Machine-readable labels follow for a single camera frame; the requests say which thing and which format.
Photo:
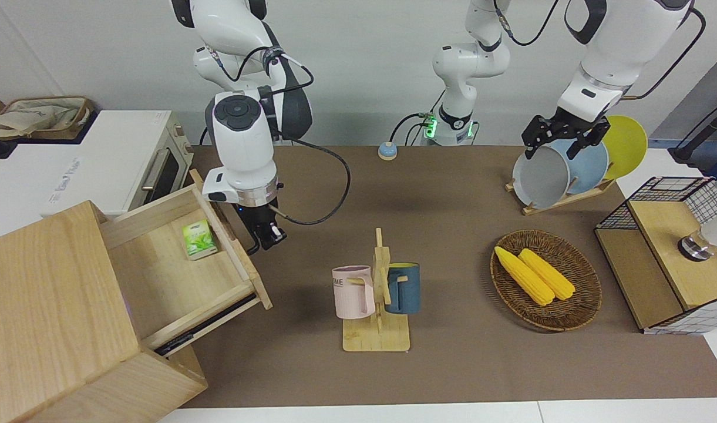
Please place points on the wooden plate rack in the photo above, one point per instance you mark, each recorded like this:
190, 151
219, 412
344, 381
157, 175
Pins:
569, 200

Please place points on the white toaster oven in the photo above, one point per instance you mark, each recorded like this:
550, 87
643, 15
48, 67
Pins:
100, 164

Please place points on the wooden drawer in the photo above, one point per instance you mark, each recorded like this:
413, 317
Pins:
170, 276

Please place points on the beige tote bag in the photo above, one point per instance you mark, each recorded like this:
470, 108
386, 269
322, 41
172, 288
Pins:
38, 117

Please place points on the white cylindrical grinder bottle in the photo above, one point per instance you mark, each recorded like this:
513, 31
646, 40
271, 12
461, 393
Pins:
707, 241

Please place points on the round wicker basket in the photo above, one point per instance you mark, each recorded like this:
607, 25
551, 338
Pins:
561, 314

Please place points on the yellow plate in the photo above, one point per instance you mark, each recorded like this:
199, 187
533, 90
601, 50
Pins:
625, 147

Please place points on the pink mug with lettering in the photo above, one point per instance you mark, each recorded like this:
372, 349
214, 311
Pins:
349, 294

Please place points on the yellow corn cob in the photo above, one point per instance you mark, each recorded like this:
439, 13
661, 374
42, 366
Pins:
549, 275
525, 276

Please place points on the black stand leg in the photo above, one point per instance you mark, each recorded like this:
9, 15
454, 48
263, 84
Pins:
702, 132

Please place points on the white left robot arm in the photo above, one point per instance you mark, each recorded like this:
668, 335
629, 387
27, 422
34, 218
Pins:
616, 53

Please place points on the dark blue mug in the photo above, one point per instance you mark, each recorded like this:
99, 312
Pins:
406, 291

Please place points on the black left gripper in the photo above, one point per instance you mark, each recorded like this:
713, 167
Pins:
564, 129

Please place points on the grey plate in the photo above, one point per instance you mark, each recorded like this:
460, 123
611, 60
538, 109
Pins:
540, 179

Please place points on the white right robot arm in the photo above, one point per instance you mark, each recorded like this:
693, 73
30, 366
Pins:
243, 141

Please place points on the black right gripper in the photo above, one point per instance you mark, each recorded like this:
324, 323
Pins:
255, 217

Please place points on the green tea box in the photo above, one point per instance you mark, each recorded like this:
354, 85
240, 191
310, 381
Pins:
199, 239

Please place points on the brown table mat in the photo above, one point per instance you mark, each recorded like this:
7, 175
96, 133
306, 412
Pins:
452, 205

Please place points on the wooden drawer cabinet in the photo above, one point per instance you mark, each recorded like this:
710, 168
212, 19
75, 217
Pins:
53, 317

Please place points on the light blue plate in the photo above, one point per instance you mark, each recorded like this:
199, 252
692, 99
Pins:
590, 167

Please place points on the blue bell on wood base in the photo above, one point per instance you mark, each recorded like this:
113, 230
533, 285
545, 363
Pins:
387, 151

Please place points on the wooden mug tree stand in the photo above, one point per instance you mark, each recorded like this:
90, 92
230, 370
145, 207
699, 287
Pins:
376, 338

